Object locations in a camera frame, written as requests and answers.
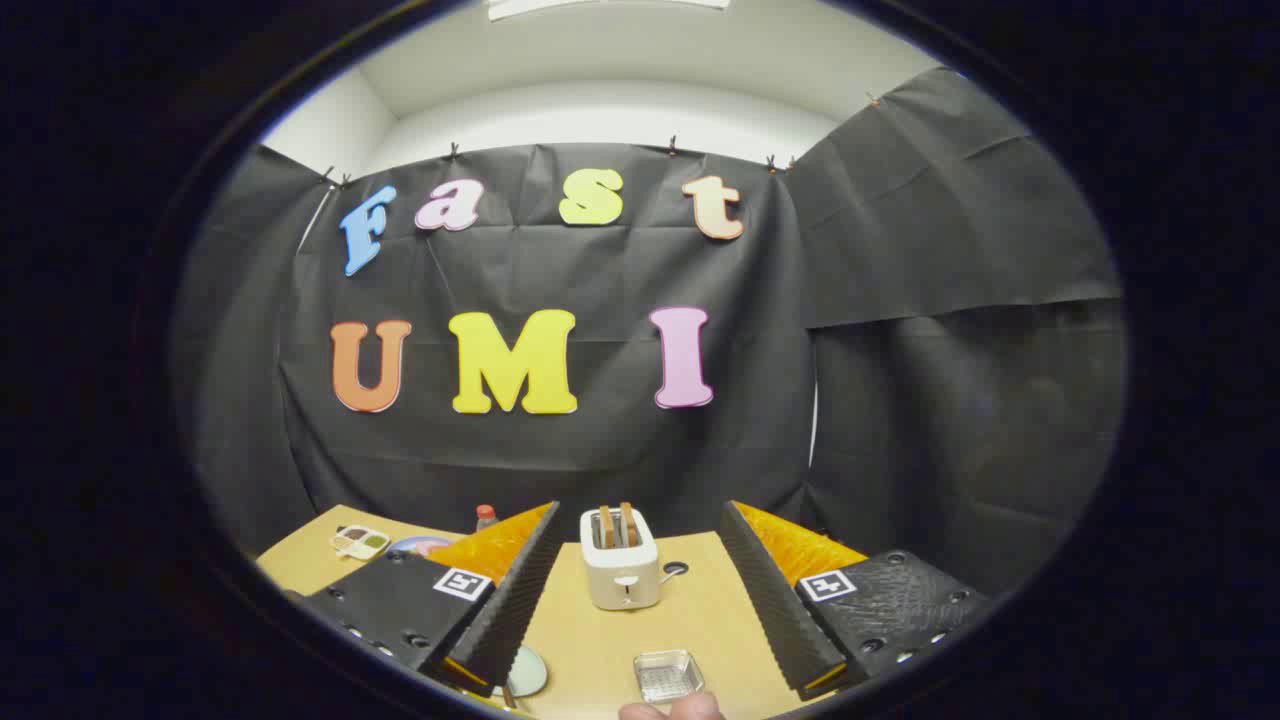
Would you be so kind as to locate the white divided sauce dish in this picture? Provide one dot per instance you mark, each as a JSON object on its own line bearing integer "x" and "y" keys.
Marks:
{"x": 360, "y": 542}

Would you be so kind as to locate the toasted bread slice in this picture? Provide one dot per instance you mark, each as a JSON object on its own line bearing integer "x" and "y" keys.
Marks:
{"x": 629, "y": 524}
{"x": 606, "y": 527}

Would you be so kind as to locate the small metal tray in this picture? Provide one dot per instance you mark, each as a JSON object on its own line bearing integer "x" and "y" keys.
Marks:
{"x": 668, "y": 676}

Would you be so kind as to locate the clear red-capped water bottle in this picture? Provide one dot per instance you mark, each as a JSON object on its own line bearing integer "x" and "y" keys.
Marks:
{"x": 486, "y": 517}

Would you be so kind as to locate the ceiling light panel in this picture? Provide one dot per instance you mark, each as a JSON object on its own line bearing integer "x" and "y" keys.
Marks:
{"x": 600, "y": 6}

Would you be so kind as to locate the black backdrop cloth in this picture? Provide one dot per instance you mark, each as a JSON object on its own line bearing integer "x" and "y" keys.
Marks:
{"x": 600, "y": 450}

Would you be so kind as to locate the white toaster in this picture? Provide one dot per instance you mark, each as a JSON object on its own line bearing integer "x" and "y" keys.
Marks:
{"x": 620, "y": 575}

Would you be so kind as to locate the light green plate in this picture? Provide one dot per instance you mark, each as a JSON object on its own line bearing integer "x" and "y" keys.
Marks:
{"x": 528, "y": 672}

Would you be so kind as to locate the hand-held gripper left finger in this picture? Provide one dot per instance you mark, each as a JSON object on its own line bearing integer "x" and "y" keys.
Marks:
{"x": 510, "y": 610}

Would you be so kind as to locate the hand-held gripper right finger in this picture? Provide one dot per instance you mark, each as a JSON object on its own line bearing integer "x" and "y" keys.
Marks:
{"x": 775, "y": 610}

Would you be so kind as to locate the blue plate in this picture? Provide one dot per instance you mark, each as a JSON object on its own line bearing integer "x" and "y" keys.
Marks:
{"x": 415, "y": 546}

